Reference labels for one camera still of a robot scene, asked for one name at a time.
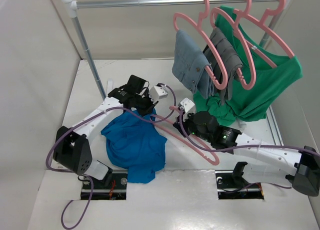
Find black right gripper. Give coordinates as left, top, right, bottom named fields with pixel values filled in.
left=173, top=109, right=213, bottom=143

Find blue t shirt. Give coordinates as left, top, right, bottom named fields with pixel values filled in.
left=100, top=112, right=167, bottom=183

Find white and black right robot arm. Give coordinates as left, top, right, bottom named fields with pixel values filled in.
left=173, top=111, right=320, bottom=196

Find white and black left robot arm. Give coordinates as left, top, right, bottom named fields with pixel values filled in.
left=52, top=75, right=165, bottom=188

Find green t shirt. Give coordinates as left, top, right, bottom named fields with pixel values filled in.
left=192, top=6, right=304, bottom=123

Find pink hanger with denim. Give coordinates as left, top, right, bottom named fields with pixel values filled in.
left=172, top=0, right=229, bottom=91

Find pink hanger with grey cloth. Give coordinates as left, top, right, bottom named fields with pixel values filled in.
left=209, top=0, right=257, bottom=90

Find pink hanger with green shirt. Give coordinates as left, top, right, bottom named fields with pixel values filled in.
left=233, top=0, right=295, bottom=58

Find folded blue denim garment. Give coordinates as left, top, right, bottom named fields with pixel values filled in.
left=172, top=30, right=214, bottom=99

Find folded grey garment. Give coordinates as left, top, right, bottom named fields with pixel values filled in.
left=203, top=27, right=243, bottom=105

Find metal clothes rack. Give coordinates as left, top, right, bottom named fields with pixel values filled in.
left=61, top=0, right=278, bottom=99

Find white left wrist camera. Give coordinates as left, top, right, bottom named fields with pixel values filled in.
left=149, top=85, right=168, bottom=102

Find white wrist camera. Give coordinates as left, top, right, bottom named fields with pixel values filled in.
left=149, top=85, right=168, bottom=102
left=178, top=98, right=196, bottom=114

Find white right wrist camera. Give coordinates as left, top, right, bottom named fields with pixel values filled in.
left=178, top=98, right=196, bottom=114

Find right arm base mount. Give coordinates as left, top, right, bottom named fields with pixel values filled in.
left=215, top=162, right=264, bottom=200

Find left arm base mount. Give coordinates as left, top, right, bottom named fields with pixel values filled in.
left=78, top=171, right=128, bottom=200

